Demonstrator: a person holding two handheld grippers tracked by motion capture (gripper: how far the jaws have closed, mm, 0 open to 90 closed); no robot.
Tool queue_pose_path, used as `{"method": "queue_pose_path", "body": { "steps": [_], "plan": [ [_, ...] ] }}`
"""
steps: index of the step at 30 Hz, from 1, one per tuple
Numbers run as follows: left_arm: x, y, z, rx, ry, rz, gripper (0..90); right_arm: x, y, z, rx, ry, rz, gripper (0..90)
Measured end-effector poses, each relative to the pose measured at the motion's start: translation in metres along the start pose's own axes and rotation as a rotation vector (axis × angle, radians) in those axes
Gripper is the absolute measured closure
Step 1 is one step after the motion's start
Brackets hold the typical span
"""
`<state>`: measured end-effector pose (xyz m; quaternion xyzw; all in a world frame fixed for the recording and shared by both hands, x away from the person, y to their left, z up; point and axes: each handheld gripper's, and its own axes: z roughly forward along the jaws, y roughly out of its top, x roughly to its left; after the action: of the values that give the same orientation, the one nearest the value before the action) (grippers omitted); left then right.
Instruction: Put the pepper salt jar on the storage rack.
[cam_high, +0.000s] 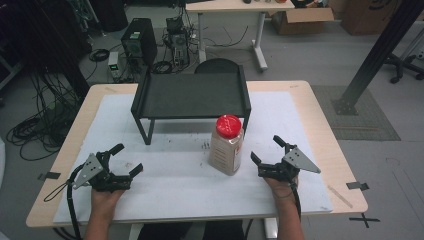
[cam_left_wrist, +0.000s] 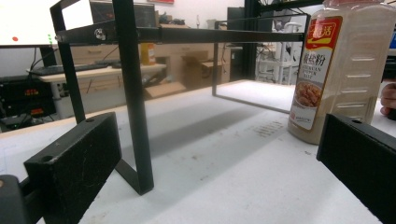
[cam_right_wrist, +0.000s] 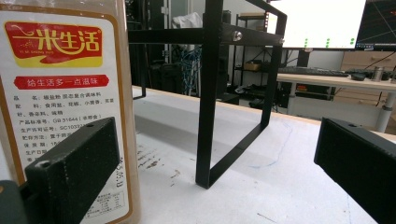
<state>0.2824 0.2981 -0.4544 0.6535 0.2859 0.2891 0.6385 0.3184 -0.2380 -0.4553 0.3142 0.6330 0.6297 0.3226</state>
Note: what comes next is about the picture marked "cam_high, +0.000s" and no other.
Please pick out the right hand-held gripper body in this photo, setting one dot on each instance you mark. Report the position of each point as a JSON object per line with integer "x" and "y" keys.
{"x": 283, "y": 170}

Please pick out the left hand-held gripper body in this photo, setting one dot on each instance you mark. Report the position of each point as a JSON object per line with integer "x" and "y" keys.
{"x": 100, "y": 176}

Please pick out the red-lidded clear seasoning jar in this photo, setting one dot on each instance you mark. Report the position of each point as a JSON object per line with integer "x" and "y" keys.
{"x": 226, "y": 150}

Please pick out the black metal shelf rack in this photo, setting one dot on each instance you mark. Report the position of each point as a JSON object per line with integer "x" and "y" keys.
{"x": 195, "y": 95}

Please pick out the person's right hand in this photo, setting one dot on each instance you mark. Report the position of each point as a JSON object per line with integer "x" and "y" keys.
{"x": 282, "y": 190}

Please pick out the person's left hand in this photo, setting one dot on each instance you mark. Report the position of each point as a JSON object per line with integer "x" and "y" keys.
{"x": 104, "y": 201}

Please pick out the black tape strip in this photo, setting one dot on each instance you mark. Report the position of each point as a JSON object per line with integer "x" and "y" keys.
{"x": 357, "y": 185}
{"x": 50, "y": 175}

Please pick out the white foam mat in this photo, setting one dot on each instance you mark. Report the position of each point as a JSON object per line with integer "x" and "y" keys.
{"x": 180, "y": 196}

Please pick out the white table leg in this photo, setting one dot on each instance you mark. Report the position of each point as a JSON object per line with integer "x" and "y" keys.
{"x": 271, "y": 228}

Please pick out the thin wooden stick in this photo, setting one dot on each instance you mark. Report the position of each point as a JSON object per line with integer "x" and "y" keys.
{"x": 339, "y": 196}

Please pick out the grey power supply box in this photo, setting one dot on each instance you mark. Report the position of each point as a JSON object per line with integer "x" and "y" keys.
{"x": 113, "y": 65}

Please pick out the grey floor mat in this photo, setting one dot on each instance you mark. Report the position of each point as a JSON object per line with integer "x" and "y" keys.
{"x": 370, "y": 123}

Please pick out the black tape cross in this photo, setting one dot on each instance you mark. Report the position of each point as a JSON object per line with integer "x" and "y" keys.
{"x": 364, "y": 220}

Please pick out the black chair back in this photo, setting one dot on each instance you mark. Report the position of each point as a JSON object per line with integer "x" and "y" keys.
{"x": 216, "y": 66}

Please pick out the black computer tower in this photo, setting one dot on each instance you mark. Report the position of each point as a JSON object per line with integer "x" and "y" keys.
{"x": 140, "y": 41}

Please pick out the open cardboard box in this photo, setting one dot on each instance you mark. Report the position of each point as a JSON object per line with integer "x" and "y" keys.
{"x": 301, "y": 21}

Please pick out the black metal stand beam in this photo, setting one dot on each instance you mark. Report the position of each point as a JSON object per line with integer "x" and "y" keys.
{"x": 376, "y": 56}

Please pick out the white-legged wooden desk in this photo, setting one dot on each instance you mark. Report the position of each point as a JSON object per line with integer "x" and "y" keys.
{"x": 233, "y": 5}

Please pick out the black office chair base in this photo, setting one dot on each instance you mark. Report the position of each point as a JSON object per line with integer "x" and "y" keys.
{"x": 401, "y": 66}

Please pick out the large closed cardboard box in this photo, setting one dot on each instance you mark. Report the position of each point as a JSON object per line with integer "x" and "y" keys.
{"x": 366, "y": 16}

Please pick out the open-frame computer case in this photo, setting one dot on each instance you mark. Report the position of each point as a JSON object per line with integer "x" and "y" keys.
{"x": 177, "y": 41}

